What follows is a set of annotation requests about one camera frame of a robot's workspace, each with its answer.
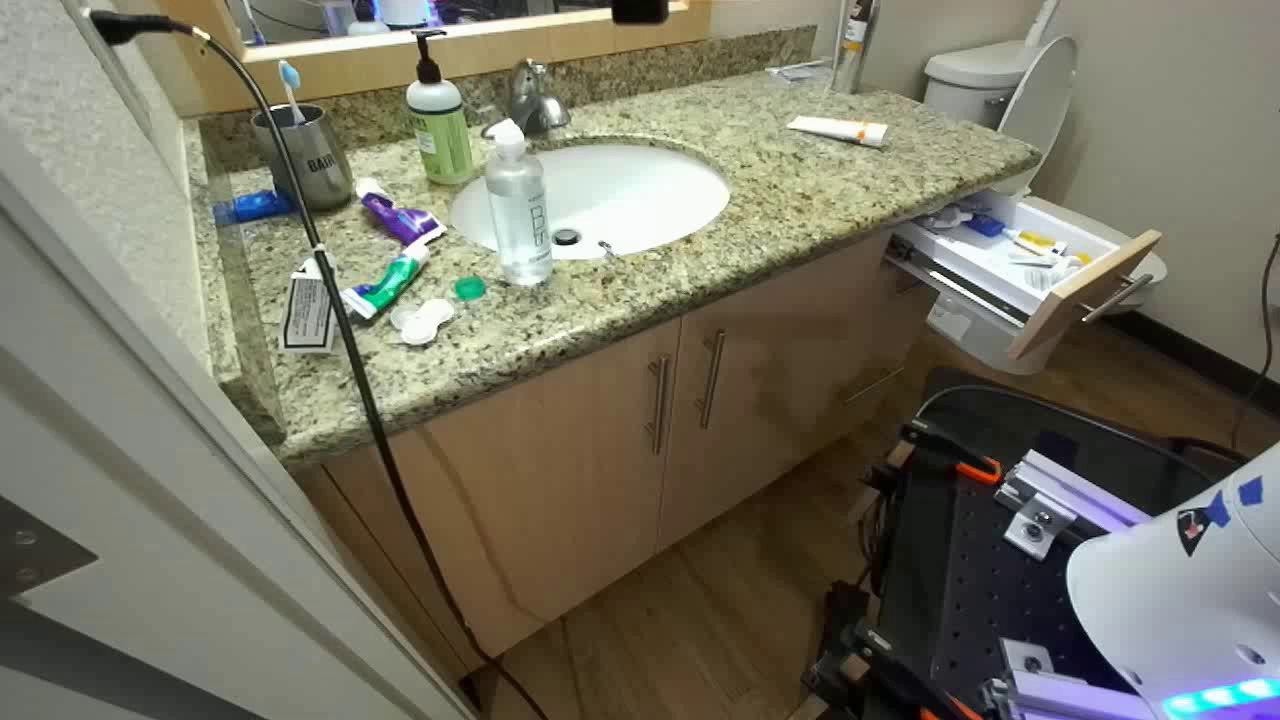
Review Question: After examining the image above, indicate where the open wooden drawer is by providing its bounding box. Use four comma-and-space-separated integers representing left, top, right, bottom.
886, 187, 1167, 376

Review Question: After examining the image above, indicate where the orange clamp handle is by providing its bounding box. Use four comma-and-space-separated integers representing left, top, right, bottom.
932, 453, 1007, 492

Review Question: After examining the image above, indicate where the white oval sink basin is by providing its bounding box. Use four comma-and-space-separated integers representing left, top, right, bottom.
447, 142, 738, 266

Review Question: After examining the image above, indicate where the green pump soap bottle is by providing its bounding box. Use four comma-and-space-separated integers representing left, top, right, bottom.
406, 29, 482, 192

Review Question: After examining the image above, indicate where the white toilet lid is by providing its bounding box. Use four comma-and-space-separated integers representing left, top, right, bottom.
995, 33, 1082, 164

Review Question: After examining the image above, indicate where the chrome faucet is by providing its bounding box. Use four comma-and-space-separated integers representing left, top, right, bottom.
501, 57, 576, 144

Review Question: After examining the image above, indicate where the slim spray can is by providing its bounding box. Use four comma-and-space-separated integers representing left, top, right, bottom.
837, 0, 875, 95

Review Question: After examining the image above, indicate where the white cream tube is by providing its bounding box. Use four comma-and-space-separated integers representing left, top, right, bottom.
785, 112, 891, 152

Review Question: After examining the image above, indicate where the white toilet tank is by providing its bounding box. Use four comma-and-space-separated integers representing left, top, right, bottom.
922, 38, 1038, 133

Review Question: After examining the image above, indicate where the wide wooden cabinet door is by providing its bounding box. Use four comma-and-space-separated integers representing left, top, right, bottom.
326, 315, 685, 657

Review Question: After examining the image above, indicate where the narrow wooden cabinet door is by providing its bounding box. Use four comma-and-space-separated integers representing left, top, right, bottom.
655, 233, 896, 553

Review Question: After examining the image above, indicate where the clear sanitizer bottle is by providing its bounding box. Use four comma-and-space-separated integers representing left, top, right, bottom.
482, 116, 558, 294

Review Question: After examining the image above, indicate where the green toothpaste tube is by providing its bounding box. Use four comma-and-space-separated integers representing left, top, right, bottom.
337, 235, 442, 330

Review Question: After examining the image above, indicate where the blue white toothbrush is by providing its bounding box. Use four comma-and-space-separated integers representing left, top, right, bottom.
272, 57, 307, 133

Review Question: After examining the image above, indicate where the wall mirror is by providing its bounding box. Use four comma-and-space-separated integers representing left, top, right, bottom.
225, 0, 631, 48

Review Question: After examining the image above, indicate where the purple toothpaste tube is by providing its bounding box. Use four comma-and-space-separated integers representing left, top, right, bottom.
354, 177, 451, 253

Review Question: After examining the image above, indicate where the black robot cart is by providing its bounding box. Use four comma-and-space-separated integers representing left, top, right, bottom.
803, 381, 1256, 720

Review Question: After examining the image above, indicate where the white contact lens case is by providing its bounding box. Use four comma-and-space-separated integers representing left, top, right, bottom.
395, 296, 465, 352

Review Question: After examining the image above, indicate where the metal cabinet handle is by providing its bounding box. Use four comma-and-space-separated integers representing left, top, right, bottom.
646, 352, 675, 455
698, 326, 728, 433

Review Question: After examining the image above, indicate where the black cable with plug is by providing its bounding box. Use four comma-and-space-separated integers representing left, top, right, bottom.
85, 10, 552, 720

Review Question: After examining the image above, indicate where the grey toothbrush cup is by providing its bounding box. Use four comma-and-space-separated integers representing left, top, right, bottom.
253, 105, 355, 217

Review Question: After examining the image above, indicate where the light wooden cabinet panel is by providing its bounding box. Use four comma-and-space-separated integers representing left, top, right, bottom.
156, 0, 712, 116

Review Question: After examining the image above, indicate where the white door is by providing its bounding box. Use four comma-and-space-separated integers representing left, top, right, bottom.
0, 0, 474, 720

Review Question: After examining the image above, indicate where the purple mounting bracket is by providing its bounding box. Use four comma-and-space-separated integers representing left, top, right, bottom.
991, 447, 1153, 563

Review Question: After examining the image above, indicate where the blue flat object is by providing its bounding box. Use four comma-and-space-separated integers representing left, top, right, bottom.
212, 187, 297, 228

